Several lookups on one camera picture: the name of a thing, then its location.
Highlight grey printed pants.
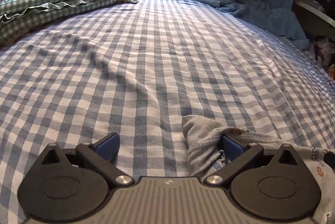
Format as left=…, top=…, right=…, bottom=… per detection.
left=182, top=115, right=334, bottom=223

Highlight blue checked bed sheet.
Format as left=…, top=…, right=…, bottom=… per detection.
left=1, top=0, right=334, bottom=223

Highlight clothes pile beside bed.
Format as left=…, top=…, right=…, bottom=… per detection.
left=308, top=35, right=334, bottom=79

